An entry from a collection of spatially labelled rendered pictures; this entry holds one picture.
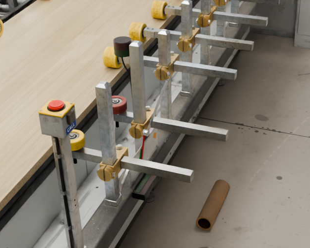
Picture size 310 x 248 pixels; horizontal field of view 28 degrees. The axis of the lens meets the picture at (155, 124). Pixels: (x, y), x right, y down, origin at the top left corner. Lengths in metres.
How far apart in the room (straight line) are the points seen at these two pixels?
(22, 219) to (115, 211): 0.30
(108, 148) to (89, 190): 0.38
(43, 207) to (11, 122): 0.32
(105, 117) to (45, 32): 1.02
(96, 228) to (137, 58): 0.56
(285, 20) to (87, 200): 2.90
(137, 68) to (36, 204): 0.55
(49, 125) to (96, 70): 0.88
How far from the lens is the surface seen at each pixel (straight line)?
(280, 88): 4.13
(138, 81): 2.06
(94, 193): 2.25
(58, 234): 2.11
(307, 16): 4.59
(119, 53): 2.02
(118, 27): 2.79
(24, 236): 2.02
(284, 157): 3.49
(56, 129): 1.58
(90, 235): 1.97
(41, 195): 2.05
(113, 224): 2.01
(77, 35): 2.74
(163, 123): 2.16
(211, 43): 2.53
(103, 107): 1.84
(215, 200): 3.04
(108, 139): 1.90
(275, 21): 4.79
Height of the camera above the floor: 2.03
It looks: 33 degrees down
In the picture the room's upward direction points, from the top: 2 degrees counter-clockwise
